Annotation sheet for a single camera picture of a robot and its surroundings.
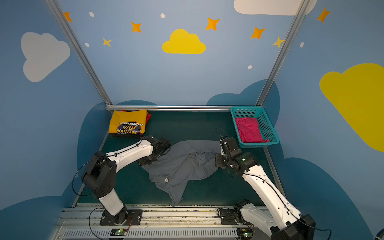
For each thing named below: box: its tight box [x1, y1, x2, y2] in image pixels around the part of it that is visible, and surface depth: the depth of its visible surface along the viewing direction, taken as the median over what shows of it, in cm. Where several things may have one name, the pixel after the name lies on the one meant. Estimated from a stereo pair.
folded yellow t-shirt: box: [108, 109, 148, 135], surface depth 106 cm
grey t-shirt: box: [141, 140, 224, 207], surface depth 92 cm
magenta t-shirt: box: [235, 117, 270, 143], surface depth 110 cm
